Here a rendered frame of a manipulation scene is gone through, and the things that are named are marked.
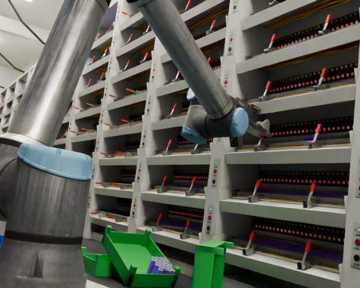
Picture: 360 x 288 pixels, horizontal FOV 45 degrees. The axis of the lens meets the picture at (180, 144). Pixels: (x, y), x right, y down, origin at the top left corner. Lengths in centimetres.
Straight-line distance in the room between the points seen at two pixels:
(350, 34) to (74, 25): 85
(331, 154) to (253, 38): 77
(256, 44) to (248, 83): 18
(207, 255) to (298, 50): 80
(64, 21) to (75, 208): 51
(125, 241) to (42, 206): 105
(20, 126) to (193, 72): 50
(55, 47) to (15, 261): 53
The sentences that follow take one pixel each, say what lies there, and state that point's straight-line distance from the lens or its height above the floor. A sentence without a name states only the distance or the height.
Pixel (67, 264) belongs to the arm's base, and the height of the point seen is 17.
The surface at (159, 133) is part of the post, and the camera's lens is 245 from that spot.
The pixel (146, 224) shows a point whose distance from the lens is 240.
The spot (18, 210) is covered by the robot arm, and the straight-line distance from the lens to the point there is 88.
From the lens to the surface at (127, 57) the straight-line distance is 322.
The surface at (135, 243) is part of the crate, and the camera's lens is 190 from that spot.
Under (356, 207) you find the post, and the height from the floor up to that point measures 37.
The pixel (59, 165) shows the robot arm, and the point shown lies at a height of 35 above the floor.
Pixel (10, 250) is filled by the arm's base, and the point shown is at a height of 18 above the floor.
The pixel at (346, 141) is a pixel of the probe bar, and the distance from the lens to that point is 149.
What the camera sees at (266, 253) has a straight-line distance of 168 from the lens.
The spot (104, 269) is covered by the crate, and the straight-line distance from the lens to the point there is 175.
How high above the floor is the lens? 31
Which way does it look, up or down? 8 degrees up
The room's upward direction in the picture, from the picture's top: 8 degrees clockwise
